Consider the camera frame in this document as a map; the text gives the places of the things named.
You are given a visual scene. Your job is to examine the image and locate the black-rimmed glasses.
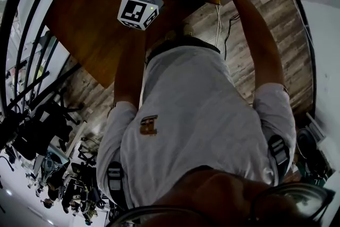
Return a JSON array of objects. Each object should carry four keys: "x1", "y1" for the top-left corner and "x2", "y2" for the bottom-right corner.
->
[{"x1": 106, "y1": 182, "x2": 336, "y2": 227}]

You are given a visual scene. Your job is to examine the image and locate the white low shelf rack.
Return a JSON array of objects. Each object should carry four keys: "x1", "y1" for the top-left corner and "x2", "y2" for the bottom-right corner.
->
[{"x1": 304, "y1": 111, "x2": 334, "y2": 143}]

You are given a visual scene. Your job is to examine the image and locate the white t-shirt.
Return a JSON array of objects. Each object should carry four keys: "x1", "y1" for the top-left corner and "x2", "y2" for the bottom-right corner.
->
[{"x1": 96, "y1": 45, "x2": 297, "y2": 209}]

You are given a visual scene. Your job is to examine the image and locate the white desk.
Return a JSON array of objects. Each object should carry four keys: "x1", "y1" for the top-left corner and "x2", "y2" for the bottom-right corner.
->
[{"x1": 296, "y1": 0, "x2": 340, "y2": 147}]

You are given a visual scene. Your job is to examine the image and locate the person's right forearm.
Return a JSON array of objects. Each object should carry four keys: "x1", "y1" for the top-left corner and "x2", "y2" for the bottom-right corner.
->
[{"x1": 227, "y1": 0, "x2": 285, "y2": 100}]

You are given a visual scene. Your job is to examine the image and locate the dark trousers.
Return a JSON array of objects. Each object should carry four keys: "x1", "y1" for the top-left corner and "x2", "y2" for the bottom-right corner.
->
[{"x1": 145, "y1": 33, "x2": 222, "y2": 63}]

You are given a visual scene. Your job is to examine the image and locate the white floor cable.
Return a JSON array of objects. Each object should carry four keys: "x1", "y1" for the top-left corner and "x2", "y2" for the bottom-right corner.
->
[{"x1": 214, "y1": 3, "x2": 223, "y2": 46}]

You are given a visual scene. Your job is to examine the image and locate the black office chair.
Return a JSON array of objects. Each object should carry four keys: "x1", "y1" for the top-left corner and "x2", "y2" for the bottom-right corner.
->
[{"x1": 12, "y1": 102, "x2": 81, "y2": 161}]

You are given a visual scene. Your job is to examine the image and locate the grey harness strap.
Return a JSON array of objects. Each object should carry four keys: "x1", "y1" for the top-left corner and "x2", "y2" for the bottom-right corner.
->
[
  {"x1": 106, "y1": 161, "x2": 127, "y2": 208},
  {"x1": 267, "y1": 134, "x2": 291, "y2": 182}
]

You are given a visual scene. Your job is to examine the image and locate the person's left forearm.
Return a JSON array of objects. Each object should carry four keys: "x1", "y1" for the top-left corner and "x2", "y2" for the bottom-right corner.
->
[{"x1": 113, "y1": 26, "x2": 147, "y2": 110}]

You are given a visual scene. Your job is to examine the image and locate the black floor cable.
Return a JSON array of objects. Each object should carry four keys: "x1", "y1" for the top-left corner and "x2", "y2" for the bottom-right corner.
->
[{"x1": 224, "y1": 13, "x2": 240, "y2": 61}]

